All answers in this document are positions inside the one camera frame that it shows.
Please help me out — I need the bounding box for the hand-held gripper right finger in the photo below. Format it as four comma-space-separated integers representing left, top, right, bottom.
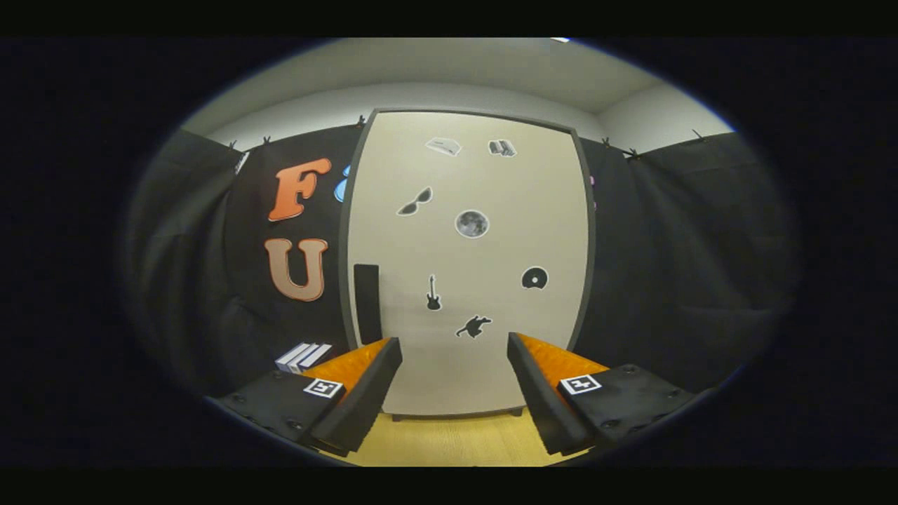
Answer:
507, 332, 702, 455

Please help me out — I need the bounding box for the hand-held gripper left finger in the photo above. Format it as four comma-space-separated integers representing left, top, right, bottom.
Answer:
208, 337, 404, 458

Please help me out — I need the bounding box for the white cabinet door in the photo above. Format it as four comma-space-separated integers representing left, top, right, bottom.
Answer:
347, 112, 590, 416

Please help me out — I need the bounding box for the black door handle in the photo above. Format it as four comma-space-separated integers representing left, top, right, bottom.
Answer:
353, 264, 384, 346

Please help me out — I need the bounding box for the grey cabinet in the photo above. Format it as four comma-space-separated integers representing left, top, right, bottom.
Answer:
338, 107, 597, 422

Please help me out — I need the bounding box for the black backdrop cloth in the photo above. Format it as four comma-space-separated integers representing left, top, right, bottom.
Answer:
123, 126, 800, 400

